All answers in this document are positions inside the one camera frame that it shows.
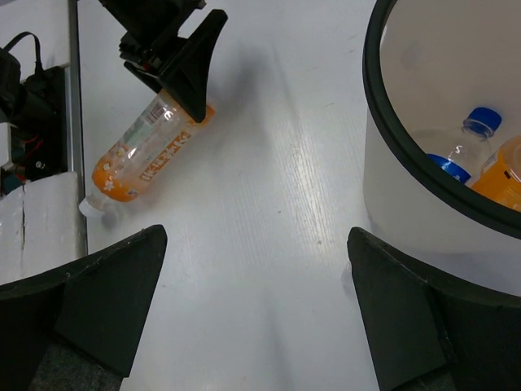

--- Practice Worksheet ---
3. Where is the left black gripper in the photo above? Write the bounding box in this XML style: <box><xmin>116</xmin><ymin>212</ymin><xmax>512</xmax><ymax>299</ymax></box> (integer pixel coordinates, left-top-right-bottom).
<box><xmin>101</xmin><ymin>0</ymin><xmax>228</xmax><ymax>122</ymax></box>

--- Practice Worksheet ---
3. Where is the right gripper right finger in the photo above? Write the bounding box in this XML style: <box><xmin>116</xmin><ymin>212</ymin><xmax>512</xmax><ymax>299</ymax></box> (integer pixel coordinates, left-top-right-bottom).
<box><xmin>347</xmin><ymin>227</ymin><xmax>520</xmax><ymax>390</ymax></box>

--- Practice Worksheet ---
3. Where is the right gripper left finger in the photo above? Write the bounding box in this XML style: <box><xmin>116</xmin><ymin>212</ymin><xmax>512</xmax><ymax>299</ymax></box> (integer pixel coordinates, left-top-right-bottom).
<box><xmin>1</xmin><ymin>225</ymin><xmax>167</xmax><ymax>390</ymax></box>

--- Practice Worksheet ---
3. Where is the long orange bottle white cap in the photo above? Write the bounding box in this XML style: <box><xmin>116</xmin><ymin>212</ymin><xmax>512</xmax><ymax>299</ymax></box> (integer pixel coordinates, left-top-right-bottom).
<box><xmin>79</xmin><ymin>90</ymin><xmax>215</xmax><ymax>217</ymax></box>

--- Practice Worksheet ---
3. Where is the short orange juice bottle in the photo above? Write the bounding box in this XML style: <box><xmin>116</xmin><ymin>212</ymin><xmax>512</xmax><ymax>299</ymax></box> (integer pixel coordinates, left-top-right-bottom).
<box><xmin>471</xmin><ymin>135</ymin><xmax>521</xmax><ymax>212</ymax></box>

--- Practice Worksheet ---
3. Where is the Pepsi bottle blue label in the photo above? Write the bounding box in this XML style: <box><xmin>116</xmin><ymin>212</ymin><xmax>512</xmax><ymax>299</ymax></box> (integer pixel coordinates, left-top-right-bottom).
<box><xmin>414</xmin><ymin>107</ymin><xmax>502</xmax><ymax>185</ymax></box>

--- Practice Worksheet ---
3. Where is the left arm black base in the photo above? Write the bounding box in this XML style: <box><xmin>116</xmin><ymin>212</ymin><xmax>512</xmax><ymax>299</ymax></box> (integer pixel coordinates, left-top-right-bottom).
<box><xmin>1</xmin><ymin>32</ymin><xmax>68</xmax><ymax>196</ymax></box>

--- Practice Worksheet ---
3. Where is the white bin with black rim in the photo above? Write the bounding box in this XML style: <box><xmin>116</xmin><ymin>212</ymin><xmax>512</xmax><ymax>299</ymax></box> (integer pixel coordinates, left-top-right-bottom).
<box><xmin>361</xmin><ymin>0</ymin><xmax>521</xmax><ymax>266</ymax></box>

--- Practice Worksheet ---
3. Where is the silver tape patch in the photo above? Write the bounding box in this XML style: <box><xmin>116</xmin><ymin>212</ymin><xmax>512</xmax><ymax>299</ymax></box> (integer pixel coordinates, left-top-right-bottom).
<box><xmin>1</xmin><ymin>172</ymin><xmax>85</xmax><ymax>284</ymax></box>

